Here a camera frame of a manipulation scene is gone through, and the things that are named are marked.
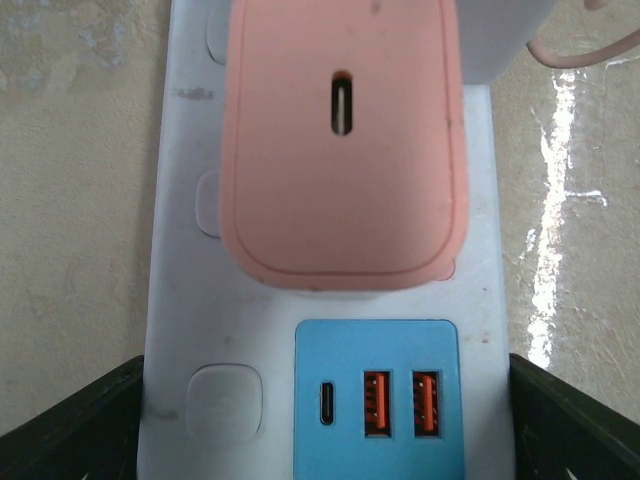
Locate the pink rectangular adapter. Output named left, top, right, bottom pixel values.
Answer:
left=219, top=1, right=469, bottom=291

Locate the white power strip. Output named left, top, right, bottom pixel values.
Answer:
left=137, top=1, right=516, bottom=479

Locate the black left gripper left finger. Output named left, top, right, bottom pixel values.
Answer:
left=1, top=355, right=144, bottom=479

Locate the white usb charger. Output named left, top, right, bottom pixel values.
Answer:
left=456, top=0, right=557, bottom=85

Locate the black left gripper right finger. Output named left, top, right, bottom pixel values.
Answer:
left=509, top=354, right=639, bottom=479

